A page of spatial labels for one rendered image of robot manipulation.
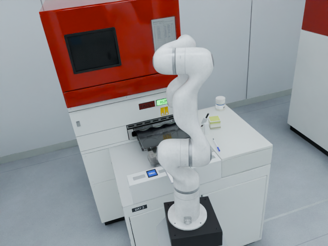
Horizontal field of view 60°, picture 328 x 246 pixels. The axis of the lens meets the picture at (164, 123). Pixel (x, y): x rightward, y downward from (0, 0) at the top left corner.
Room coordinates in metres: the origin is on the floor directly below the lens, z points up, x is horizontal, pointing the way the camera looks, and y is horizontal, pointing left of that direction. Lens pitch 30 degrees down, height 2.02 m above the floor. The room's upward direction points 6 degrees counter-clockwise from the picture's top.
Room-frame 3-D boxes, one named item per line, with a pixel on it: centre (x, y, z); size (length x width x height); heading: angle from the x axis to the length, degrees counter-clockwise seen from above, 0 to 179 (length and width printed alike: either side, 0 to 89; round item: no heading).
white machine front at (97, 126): (1.83, 0.24, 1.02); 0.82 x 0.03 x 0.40; 104
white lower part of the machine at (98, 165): (2.16, 0.32, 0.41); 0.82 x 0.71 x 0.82; 104
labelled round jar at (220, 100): (1.92, -0.44, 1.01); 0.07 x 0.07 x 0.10
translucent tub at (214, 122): (1.67, -0.34, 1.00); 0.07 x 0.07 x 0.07; 1
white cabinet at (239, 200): (1.57, -0.11, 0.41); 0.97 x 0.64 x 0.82; 104
